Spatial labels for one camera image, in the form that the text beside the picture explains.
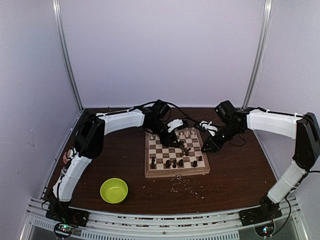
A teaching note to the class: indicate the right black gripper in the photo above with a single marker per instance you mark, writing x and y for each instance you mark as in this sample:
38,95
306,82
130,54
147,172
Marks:
216,146

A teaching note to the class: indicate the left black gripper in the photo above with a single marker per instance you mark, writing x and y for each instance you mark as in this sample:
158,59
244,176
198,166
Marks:
166,141

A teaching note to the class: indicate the dark queen piece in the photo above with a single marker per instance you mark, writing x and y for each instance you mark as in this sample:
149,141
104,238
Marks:
167,164

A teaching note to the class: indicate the dark knight piece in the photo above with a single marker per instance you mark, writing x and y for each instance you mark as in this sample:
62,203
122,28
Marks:
194,164

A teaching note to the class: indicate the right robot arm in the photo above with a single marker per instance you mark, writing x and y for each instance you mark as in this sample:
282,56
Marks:
304,129

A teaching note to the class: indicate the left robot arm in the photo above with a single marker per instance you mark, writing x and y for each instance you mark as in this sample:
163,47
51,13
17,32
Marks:
89,143

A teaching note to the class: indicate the pile of dark chess pieces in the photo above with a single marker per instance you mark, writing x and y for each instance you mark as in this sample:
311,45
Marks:
185,151

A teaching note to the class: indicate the wooden chess board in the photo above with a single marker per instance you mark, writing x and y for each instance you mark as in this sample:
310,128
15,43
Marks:
154,148

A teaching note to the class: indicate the green plastic bowl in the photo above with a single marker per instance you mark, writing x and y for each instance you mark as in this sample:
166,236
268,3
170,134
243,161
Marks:
114,191

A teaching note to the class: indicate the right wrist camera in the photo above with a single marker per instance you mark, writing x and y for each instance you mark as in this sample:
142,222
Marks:
206,126

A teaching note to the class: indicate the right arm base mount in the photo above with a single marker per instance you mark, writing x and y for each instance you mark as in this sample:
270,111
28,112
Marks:
261,218

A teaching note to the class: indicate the right aluminium frame post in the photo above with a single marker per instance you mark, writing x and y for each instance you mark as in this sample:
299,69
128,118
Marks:
261,46

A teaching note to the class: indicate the aluminium frame post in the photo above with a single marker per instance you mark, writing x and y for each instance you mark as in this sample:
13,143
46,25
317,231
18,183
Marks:
261,46
65,53

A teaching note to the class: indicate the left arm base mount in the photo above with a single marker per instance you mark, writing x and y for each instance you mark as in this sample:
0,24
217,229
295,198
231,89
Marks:
67,224

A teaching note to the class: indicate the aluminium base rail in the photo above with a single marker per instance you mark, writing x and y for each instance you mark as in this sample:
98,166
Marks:
219,225

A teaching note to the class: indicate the left aluminium frame post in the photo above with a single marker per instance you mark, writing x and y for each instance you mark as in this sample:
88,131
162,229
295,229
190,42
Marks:
65,53

